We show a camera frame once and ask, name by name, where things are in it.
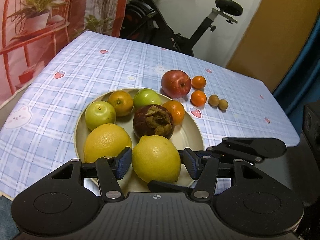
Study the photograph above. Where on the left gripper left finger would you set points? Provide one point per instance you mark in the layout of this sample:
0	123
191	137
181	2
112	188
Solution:
108	170

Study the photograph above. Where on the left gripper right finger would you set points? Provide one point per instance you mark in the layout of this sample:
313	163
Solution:
206	171

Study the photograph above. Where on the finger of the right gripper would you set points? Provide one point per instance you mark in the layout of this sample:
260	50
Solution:
162	187
204	154

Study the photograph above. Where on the yellow lemon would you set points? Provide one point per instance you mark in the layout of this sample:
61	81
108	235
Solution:
156	158

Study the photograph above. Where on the large yellow citrus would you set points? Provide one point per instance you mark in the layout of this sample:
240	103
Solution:
105	140

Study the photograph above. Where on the small orange tangerine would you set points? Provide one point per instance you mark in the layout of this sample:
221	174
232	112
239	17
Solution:
198	82
198	98

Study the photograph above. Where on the dark purple mangosteen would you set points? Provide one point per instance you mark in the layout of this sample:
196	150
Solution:
153	120

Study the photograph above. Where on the shiny green apple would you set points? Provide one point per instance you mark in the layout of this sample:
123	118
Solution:
145	97

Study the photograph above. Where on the beige round plate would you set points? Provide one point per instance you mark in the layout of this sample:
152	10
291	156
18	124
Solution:
187	134

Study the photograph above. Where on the right brown longan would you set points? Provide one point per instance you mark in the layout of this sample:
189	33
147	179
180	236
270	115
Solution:
223	104

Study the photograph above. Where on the brown longan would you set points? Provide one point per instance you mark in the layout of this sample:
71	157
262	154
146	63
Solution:
214	100
223	104

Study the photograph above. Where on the left brown longan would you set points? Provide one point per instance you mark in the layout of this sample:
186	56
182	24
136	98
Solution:
214	100

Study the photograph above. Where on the orange tangerine in plate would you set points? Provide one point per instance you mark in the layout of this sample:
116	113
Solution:
176	109

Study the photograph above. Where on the green apple with dimple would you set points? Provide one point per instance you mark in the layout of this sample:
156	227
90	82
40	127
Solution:
99	113

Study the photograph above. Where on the orange greenish citrus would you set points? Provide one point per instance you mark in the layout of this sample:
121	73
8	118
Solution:
122	102

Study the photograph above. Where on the large red apple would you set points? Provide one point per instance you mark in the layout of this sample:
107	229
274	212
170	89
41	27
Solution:
176	83

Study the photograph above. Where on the blue plaid bed sheet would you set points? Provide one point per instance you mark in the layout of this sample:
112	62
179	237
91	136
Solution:
38	134

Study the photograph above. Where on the brown wooden board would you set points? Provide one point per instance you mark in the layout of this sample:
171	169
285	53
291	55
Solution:
274	39

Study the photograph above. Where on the black exercise bike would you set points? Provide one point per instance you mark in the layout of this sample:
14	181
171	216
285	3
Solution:
144	22

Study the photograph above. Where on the printed chair plant backdrop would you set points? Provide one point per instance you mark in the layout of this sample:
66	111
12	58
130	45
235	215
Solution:
34	31

